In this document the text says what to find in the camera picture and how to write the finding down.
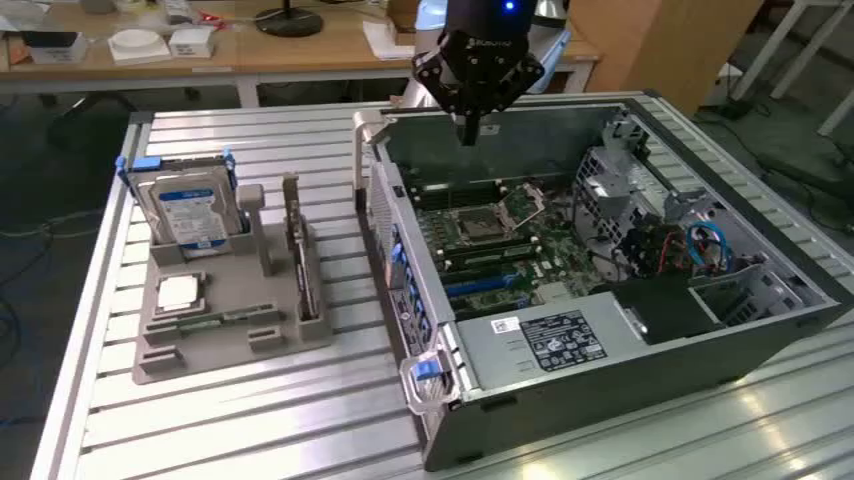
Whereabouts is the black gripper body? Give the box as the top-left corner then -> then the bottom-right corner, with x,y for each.
436,0 -> 538,119

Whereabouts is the black graphics card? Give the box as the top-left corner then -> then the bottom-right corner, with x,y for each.
280,172 -> 323,322

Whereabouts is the white paper stack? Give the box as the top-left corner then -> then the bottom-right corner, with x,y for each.
363,19 -> 419,62

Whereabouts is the brown cardboard box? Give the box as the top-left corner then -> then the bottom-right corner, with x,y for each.
385,0 -> 428,32

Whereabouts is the wooden desk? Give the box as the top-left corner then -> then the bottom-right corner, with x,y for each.
0,0 -> 602,109

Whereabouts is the wooden cabinet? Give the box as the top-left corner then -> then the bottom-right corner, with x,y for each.
566,0 -> 768,116

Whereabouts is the black RAM slot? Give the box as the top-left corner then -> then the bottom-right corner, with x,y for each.
439,242 -> 538,254
413,197 -> 514,209
409,184 -> 510,195
436,230 -> 534,241
412,190 -> 512,201
438,236 -> 535,247

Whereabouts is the black lamp base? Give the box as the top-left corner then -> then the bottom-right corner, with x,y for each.
255,0 -> 325,38

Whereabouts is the metal socket cover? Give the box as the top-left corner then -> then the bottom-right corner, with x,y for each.
496,182 -> 556,227

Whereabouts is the metal drive cage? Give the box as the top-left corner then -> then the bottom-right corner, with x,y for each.
571,119 -> 675,261

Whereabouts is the CPU socket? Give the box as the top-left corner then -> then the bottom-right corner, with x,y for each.
451,203 -> 512,242

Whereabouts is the small white box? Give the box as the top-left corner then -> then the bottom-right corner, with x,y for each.
167,27 -> 219,58

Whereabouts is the installed RAM stick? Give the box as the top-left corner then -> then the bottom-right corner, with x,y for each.
440,248 -> 540,266

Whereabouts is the long black expansion slot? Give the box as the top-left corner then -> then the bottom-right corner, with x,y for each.
442,266 -> 519,281

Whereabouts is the green motherboard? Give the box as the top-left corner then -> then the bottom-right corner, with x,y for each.
399,167 -> 606,324

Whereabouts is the blue expansion slot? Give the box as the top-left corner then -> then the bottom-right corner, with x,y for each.
444,274 -> 523,297

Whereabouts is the hard disk with blue rails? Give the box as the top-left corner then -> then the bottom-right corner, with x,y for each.
115,148 -> 241,261

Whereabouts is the black plastic shroud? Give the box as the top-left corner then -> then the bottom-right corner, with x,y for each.
610,277 -> 727,347

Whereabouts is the black office chair base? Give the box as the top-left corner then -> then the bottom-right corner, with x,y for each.
39,89 -> 139,151

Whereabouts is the grey parts rack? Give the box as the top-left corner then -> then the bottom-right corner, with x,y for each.
131,183 -> 335,386

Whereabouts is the metal disk bay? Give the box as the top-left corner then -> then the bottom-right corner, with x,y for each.
686,262 -> 812,329

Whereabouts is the white box with black lid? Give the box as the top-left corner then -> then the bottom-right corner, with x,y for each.
29,30 -> 92,65

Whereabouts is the grey power supply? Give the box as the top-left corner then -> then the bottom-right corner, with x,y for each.
436,292 -> 652,392

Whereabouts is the silver CPU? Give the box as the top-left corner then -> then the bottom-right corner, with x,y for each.
156,274 -> 205,317

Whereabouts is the loose green RAM stick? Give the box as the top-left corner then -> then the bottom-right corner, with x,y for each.
145,306 -> 276,334

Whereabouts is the open black PC case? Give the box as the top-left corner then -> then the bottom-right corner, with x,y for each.
351,89 -> 852,474

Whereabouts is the long grey case handle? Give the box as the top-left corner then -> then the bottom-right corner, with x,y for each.
351,110 -> 396,201

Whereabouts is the red wire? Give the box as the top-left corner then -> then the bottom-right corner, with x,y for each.
656,228 -> 690,275

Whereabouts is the white table frame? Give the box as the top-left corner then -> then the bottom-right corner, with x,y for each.
730,0 -> 854,136

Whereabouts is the blue data wire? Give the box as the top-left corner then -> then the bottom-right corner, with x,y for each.
686,219 -> 736,275

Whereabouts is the short grey case handle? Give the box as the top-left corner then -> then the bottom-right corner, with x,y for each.
397,349 -> 463,416

